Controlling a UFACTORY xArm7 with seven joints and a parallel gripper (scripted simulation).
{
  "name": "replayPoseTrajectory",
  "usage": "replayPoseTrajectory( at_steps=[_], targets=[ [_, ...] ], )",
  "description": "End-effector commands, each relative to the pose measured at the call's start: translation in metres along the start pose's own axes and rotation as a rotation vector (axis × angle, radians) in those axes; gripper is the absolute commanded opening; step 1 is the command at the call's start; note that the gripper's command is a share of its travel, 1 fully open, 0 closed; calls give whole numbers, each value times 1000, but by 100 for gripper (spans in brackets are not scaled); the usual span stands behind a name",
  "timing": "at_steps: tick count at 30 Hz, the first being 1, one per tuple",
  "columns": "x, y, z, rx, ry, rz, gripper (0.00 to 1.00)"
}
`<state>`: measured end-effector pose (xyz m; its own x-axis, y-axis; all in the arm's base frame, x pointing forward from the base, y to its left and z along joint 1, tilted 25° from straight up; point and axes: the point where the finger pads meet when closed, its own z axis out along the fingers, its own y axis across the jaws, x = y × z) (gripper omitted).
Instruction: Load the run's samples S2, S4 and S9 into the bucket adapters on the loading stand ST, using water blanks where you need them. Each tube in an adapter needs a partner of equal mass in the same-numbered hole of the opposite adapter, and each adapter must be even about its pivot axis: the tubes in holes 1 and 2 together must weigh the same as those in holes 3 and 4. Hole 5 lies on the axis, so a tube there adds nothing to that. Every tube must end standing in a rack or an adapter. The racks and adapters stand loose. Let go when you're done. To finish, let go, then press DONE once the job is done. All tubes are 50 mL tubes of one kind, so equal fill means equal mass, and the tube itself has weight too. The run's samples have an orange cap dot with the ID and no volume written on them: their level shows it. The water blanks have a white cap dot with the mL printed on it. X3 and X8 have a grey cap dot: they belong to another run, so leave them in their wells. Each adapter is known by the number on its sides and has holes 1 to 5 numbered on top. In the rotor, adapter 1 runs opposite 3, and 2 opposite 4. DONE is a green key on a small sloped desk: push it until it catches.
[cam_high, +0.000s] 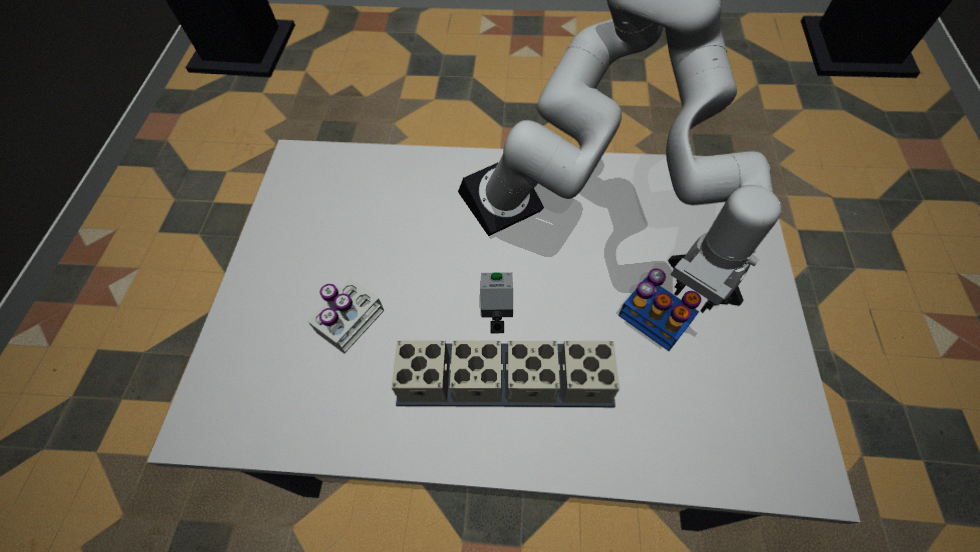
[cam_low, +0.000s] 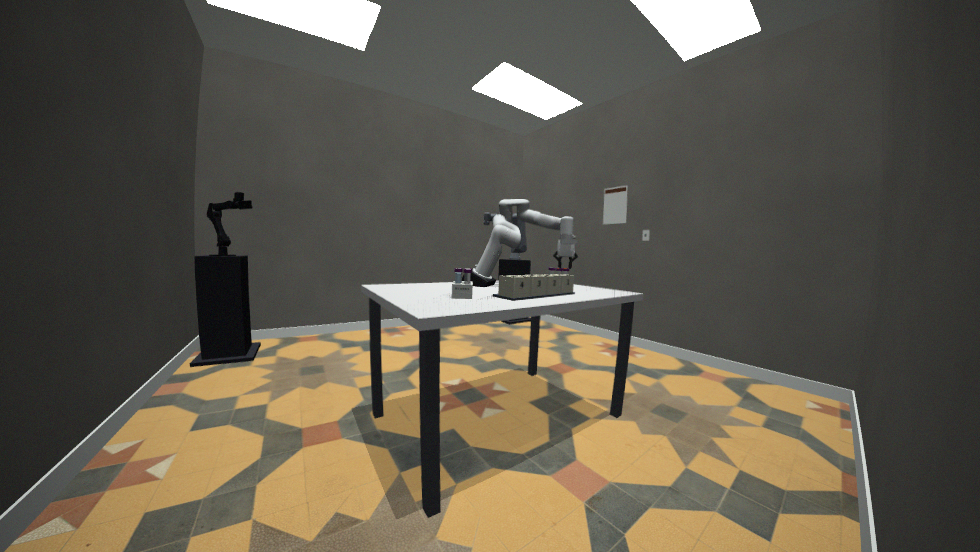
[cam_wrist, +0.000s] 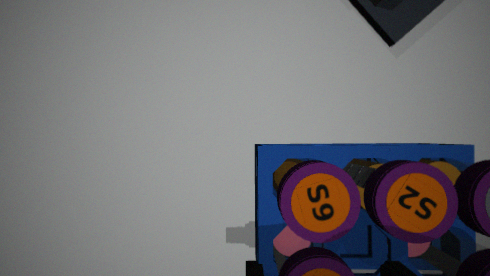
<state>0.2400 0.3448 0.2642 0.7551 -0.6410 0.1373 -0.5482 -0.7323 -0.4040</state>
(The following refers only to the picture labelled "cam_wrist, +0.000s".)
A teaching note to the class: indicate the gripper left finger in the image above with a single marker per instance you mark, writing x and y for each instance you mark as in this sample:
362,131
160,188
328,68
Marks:
254,269

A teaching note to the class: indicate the blue tube rack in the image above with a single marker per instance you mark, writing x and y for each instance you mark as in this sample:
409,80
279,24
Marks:
352,247

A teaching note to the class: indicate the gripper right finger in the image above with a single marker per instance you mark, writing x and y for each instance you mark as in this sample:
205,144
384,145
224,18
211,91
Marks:
395,268

